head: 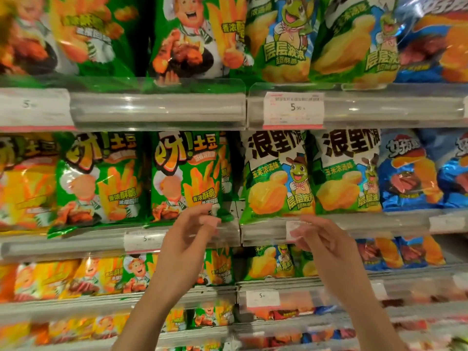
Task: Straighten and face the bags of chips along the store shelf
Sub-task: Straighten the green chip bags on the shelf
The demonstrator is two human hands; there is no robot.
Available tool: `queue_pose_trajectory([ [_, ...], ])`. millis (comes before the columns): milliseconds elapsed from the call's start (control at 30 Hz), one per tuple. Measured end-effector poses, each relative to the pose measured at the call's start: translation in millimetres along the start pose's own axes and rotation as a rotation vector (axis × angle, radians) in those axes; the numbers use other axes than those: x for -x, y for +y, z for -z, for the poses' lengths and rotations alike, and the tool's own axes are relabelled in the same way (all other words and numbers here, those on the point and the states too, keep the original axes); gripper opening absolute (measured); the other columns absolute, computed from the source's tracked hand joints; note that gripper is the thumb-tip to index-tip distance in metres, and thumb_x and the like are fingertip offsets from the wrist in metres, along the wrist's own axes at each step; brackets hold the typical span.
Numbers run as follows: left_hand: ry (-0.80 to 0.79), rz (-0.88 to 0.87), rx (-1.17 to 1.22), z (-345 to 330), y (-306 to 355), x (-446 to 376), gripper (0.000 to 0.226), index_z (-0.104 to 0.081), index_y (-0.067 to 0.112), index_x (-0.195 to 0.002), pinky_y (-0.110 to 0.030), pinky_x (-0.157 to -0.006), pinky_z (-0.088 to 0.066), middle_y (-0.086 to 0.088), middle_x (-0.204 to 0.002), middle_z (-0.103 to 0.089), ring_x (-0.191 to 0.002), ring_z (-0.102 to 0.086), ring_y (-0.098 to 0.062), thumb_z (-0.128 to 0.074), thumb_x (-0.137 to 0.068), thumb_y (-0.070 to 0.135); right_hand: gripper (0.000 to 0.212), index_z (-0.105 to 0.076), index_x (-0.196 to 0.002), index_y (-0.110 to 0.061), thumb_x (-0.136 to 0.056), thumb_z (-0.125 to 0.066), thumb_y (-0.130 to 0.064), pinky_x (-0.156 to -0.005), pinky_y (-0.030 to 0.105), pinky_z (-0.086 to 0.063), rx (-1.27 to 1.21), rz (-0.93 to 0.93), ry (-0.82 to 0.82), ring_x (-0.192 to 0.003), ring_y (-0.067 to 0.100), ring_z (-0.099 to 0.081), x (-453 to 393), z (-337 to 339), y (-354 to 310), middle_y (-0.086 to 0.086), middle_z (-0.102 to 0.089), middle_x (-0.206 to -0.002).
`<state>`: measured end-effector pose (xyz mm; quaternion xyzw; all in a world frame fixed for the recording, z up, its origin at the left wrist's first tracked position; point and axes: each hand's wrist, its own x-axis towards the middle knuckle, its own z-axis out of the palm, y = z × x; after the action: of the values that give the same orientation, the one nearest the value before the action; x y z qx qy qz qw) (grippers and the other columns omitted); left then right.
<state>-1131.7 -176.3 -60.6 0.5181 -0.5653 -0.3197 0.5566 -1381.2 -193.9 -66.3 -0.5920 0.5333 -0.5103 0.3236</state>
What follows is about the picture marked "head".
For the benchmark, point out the person's left hand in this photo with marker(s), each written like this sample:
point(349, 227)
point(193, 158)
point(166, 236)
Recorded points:
point(186, 252)

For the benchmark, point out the yellow steak snack packet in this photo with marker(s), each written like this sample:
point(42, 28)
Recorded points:
point(25, 186)

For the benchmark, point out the green chicken snack packet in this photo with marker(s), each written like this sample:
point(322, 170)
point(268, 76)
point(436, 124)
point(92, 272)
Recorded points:
point(98, 186)
point(186, 175)

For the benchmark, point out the shelf row of bags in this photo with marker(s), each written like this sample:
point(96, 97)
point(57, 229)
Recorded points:
point(109, 51)
point(73, 329)
point(135, 270)

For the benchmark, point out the person's right hand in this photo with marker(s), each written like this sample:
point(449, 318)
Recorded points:
point(336, 263)

